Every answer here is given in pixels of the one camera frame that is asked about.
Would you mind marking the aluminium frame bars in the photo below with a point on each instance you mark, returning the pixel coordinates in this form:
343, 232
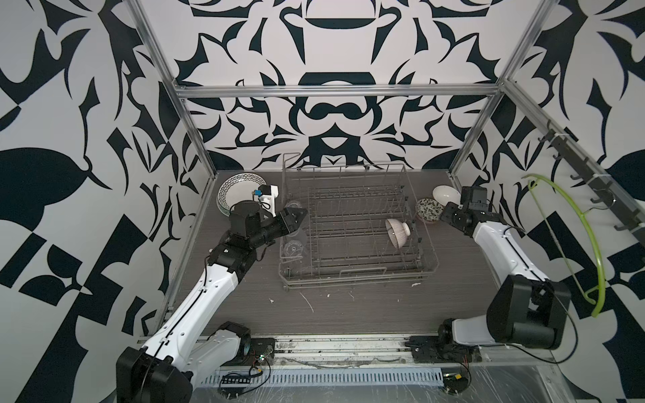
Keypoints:
505, 86

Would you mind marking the white slotted cable duct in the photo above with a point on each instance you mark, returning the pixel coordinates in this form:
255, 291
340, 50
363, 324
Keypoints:
310, 377

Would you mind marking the black wall hook rail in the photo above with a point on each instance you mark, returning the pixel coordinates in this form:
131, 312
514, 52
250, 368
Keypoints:
609, 194

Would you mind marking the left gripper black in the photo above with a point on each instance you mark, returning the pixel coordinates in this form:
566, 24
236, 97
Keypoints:
286, 222

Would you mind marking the pink ribbed bowl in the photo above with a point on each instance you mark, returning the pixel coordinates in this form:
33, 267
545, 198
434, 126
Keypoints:
398, 232

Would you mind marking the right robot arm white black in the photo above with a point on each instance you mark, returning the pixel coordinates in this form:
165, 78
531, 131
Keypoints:
528, 310

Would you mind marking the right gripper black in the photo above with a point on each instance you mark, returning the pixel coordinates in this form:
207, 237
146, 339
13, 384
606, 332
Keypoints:
449, 212

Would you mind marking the white orange small bowl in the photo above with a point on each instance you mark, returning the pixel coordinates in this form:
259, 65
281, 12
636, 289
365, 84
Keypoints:
446, 194

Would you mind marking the green plastic hanger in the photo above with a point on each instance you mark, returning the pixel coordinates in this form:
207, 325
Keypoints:
595, 296

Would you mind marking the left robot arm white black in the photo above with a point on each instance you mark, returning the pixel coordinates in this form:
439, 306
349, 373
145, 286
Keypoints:
172, 363

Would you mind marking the black usb hub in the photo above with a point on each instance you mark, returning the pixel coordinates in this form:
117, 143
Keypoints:
235, 380

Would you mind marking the clear faceted plastic cup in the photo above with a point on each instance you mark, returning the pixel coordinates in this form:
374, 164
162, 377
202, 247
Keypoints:
292, 250

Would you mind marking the grey wire dish rack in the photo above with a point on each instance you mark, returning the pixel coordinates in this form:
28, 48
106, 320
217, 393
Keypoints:
344, 232

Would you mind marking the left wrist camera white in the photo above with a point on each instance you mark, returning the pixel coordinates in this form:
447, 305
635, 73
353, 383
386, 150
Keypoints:
266, 196

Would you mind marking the black white patterned bowl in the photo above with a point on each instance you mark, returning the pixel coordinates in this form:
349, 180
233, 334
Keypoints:
429, 210

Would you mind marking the teal red striped bowl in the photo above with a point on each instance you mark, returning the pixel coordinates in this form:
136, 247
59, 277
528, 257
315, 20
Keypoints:
225, 202

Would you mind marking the small round black device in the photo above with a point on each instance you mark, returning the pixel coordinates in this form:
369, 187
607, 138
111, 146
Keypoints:
455, 384

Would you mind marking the clear smooth plastic cup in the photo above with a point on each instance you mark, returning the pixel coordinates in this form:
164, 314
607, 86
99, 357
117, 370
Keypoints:
293, 204

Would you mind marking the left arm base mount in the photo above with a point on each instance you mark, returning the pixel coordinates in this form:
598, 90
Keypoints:
251, 349

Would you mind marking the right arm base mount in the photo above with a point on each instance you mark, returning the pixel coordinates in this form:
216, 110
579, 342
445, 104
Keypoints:
435, 350

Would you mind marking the zigzag rim white bowl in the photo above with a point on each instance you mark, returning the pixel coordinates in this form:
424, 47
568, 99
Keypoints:
241, 186

